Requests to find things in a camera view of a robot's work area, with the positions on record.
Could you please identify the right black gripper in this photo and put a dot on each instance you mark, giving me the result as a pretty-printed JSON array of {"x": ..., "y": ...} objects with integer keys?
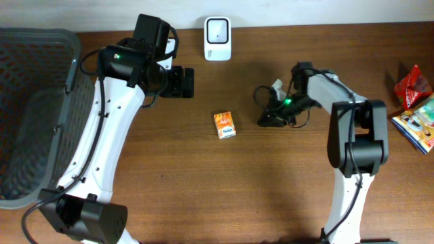
[{"x": 274, "y": 117}]

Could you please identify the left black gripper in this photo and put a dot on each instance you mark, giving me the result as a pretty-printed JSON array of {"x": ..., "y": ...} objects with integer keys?
[{"x": 177, "y": 89}]

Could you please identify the orange tissue pack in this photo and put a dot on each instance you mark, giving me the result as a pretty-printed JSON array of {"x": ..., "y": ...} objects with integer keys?
[{"x": 224, "y": 125}]

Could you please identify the yellow snack bag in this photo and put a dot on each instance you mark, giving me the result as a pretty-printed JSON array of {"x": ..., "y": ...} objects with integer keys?
[{"x": 414, "y": 129}]

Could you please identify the red snack bag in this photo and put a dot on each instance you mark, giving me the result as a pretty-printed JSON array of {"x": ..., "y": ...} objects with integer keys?
[{"x": 412, "y": 88}]

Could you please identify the green tissue pack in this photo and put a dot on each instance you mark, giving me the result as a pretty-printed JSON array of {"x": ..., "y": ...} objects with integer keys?
[{"x": 425, "y": 113}]

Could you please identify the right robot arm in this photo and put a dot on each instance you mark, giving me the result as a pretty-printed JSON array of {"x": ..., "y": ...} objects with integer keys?
[{"x": 357, "y": 139}]

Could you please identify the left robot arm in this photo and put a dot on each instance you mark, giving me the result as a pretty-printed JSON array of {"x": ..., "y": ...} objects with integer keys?
[{"x": 131, "y": 74}]

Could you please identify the grey plastic basket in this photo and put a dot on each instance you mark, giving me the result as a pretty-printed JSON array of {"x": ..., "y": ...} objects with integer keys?
[{"x": 45, "y": 103}]

